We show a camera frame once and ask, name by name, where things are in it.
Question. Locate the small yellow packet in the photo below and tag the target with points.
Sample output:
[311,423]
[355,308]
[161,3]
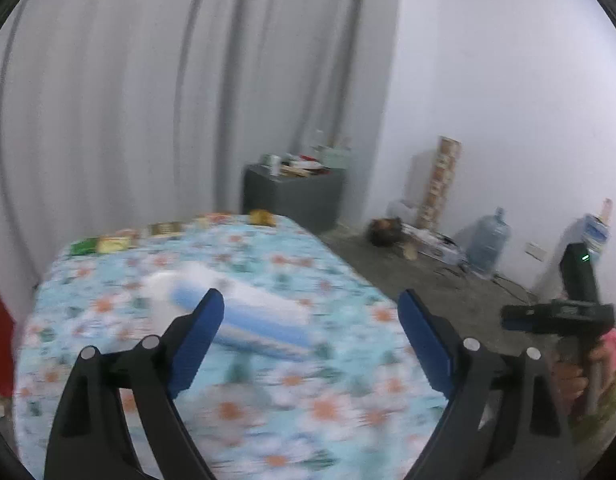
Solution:
[116,243]

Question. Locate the cluster of small toiletries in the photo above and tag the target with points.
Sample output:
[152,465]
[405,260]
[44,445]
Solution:
[298,162]

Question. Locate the person's floral clothing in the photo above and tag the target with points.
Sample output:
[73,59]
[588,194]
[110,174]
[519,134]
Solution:
[610,395]

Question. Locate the person's right hand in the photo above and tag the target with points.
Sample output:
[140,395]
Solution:
[570,380]

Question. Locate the small brown packet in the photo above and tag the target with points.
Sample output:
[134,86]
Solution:
[166,228]

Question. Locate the white water dispenser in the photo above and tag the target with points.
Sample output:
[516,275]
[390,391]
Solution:
[595,232]

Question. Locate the wall socket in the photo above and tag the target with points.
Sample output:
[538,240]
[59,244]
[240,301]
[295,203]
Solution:
[536,251]

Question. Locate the grey curtain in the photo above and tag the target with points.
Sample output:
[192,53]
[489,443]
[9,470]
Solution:
[162,100]

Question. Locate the dark bag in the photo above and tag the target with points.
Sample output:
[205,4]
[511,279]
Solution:
[385,232]

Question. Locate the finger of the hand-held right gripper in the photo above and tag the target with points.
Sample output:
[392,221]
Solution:
[518,317]

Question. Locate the white carton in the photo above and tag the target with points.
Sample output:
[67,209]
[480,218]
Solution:
[438,247]

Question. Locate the red bag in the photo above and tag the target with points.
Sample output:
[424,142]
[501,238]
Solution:
[0,340]

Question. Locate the patterned cardboard box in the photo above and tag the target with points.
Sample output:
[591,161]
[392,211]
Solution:
[440,180]

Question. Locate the mint green box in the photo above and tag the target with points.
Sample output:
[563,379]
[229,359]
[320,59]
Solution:
[335,159]

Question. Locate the grey cabinet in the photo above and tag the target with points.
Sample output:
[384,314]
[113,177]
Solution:
[293,200]

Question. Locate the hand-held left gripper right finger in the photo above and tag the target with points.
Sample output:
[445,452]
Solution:
[423,337]

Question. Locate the small green packet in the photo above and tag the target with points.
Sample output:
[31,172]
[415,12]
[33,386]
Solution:
[83,246]

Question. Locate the floral tablecloth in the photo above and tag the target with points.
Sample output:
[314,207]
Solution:
[298,410]

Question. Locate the blue water jug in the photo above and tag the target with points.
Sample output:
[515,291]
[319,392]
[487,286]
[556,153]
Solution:
[488,242]

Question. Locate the white and blue bottle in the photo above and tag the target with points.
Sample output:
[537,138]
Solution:
[268,310]

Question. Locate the small orange packet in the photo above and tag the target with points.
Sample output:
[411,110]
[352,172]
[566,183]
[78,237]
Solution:
[212,218]

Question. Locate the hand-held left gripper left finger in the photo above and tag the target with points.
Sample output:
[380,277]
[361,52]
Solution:
[202,340]

